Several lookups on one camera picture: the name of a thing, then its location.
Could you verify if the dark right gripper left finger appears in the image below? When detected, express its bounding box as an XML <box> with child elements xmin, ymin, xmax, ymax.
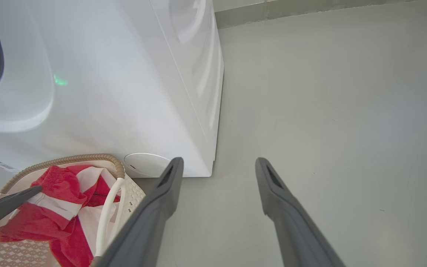
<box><xmin>97</xmin><ymin>157</ymin><xmax>184</xmax><ymax>267</ymax></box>

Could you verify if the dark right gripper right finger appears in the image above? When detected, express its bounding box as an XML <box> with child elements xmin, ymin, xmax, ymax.
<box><xmin>255</xmin><ymin>158</ymin><xmax>347</xmax><ymax>267</ymax></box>

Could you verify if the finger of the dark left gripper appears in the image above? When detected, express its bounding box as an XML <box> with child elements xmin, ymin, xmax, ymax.
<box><xmin>0</xmin><ymin>185</ymin><xmax>43</xmax><ymax>231</ymax></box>

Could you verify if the red and white garment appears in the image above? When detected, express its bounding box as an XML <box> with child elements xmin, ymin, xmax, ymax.
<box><xmin>0</xmin><ymin>165</ymin><xmax>121</xmax><ymax>267</ymax></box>

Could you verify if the cream perforated laundry basket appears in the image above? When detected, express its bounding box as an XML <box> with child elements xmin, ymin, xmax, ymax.
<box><xmin>0</xmin><ymin>153</ymin><xmax>147</xmax><ymax>267</ymax></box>

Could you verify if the white front-load washing machine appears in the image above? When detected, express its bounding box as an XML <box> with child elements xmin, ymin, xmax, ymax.
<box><xmin>0</xmin><ymin>0</ymin><xmax>224</xmax><ymax>250</ymax></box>

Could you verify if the blue energy label sticker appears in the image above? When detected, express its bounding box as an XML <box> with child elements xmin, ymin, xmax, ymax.
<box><xmin>0</xmin><ymin>159</ymin><xmax>21</xmax><ymax>175</ymax></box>

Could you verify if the round white filter cover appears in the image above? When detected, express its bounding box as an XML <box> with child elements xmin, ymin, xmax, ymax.
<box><xmin>124</xmin><ymin>153</ymin><xmax>171</xmax><ymax>178</ymax></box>

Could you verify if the grey wall baseboard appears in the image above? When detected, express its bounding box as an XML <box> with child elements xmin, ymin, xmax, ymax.
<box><xmin>215</xmin><ymin>0</ymin><xmax>418</xmax><ymax>29</ymax></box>

